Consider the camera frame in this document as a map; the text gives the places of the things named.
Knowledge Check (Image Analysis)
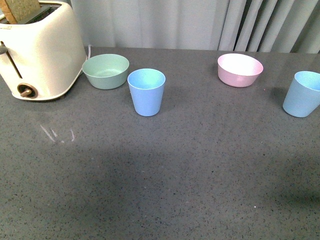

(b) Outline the green bowl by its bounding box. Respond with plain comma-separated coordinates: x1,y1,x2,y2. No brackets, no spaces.
82,54,130,90

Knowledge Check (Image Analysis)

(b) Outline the grey curtain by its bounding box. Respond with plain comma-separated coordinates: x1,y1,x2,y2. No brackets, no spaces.
71,0,320,54

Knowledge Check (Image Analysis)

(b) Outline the blue cup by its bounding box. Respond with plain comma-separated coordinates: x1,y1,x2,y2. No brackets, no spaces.
282,71,320,118
127,68,166,117

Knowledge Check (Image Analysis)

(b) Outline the cream white toaster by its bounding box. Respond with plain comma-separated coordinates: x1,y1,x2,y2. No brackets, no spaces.
0,1,87,101

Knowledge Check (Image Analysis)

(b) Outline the pink bowl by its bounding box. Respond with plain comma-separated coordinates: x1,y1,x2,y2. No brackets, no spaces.
217,53,264,88

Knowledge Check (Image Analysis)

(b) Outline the brown bread slice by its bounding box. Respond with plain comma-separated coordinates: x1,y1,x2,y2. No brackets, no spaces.
0,0,41,24

